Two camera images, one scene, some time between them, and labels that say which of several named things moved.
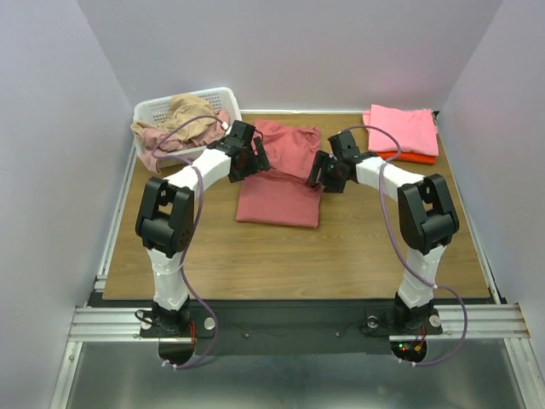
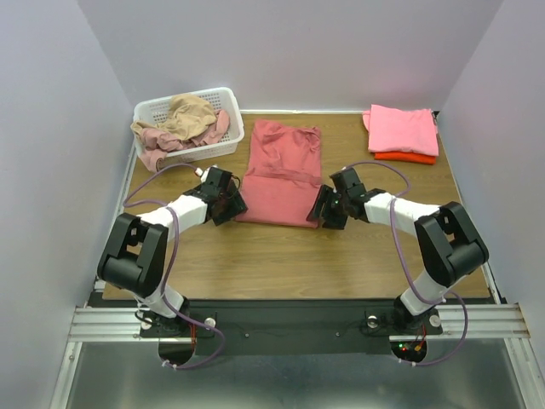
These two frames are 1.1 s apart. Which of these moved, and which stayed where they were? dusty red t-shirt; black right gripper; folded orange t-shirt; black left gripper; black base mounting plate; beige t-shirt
Moved: black left gripper; black right gripper
Stayed: folded orange t-shirt; dusty red t-shirt; black base mounting plate; beige t-shirt
